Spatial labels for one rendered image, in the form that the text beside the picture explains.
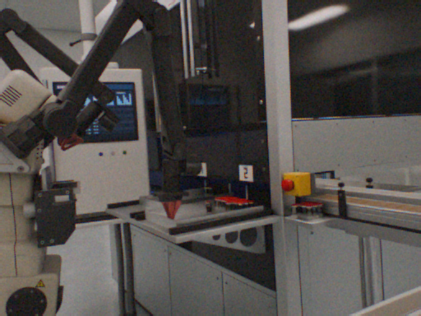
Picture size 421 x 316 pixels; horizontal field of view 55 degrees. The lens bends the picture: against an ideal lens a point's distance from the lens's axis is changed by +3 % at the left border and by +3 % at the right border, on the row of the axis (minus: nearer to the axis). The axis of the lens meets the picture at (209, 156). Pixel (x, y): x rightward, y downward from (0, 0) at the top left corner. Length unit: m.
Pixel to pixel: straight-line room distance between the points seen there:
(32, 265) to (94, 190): 0.92
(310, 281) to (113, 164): 1.15
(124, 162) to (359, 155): 1.17
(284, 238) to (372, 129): 0.59
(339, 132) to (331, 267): 0.50
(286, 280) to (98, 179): 1.12
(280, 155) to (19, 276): 0.87
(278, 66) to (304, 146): 0.29
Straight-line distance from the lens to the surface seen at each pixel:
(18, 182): 1.26
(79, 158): 2.10
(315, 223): 1.29
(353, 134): 1.62
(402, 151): 1.87
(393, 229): 1.24
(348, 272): 1.67
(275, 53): 1.38
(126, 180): 2.13
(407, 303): 0.55
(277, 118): 1.35
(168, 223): 1.28
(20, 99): 1.24
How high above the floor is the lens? 1.17
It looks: 3 degrees down
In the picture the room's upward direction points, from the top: 3 degrees counter-clockwise
